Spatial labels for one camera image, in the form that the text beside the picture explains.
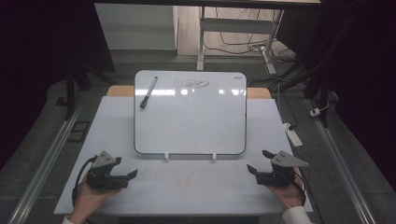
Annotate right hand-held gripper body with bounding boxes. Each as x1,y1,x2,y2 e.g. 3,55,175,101
255,150,310,188

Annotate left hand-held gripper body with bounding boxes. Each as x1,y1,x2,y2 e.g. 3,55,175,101
86,150,130,191

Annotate grey whiteboard marker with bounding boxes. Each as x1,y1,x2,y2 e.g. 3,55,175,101
139,76,159,109

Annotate white whiteboard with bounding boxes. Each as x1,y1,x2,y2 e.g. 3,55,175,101
134,69,248,156

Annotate person's left hand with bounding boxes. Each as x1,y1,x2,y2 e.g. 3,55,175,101
68,178,122,224

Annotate person's right hand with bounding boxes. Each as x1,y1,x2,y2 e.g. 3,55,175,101
264,167,307,210

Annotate white eraser block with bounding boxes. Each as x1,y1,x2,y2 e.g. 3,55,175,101
282,122,304,147

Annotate white table cover sheet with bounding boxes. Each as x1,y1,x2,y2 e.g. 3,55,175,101
53,95,314,217

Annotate black metal stand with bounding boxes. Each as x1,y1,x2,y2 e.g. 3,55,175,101
303,60,341,129
55,57,120,121

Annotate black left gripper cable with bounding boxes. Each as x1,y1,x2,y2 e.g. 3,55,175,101
71,155,98,208

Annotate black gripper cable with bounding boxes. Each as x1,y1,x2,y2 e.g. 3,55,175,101
292,169,308,206
71,155,98,208

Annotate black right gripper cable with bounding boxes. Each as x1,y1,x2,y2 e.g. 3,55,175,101
292,169,308,206

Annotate black rectangular floor frame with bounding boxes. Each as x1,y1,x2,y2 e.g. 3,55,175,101
66,120,92,144

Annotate aluminium rail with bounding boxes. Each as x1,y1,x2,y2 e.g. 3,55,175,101
7,102,86,224
306,98,377,224

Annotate tangle of floor cables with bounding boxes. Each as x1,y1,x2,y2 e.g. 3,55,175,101
204,7,297,63

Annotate white desk frame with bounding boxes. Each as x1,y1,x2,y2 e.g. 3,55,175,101
196,6,286,76

